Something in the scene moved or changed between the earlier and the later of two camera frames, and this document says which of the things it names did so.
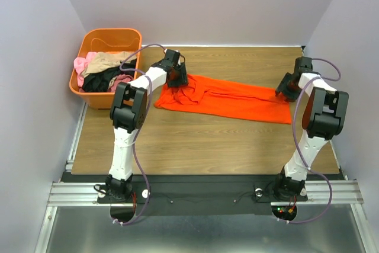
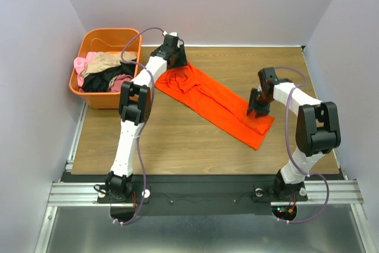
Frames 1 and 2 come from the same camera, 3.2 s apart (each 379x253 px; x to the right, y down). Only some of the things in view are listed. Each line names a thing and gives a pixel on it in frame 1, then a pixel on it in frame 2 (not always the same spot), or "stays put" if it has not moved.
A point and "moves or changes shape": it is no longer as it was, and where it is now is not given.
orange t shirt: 216,98 moves or changes shape
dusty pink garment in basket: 119,79 stays put
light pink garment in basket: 79,64 stays put
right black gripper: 284,90 -> 256,102
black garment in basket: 98,82 stays put
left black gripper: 179,79 -> 179,58
